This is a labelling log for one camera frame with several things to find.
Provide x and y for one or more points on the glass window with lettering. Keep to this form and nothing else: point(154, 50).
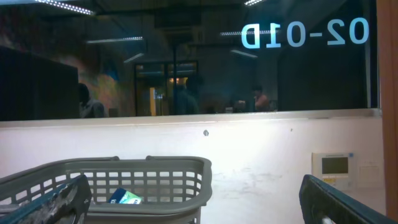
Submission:
point(124, 58)

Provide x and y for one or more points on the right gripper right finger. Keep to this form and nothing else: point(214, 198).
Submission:
point(321, 202)

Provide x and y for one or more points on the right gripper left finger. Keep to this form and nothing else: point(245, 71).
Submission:
point(68, 203)

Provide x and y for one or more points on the grey plastic shopping basket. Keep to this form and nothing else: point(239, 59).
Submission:
point(172, 189)

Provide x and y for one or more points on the Kleenex tissue multipack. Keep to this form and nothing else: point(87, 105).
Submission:
point(123, 196)

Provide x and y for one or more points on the white wall thermostat panel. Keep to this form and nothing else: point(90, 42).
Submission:
point(335, 169)

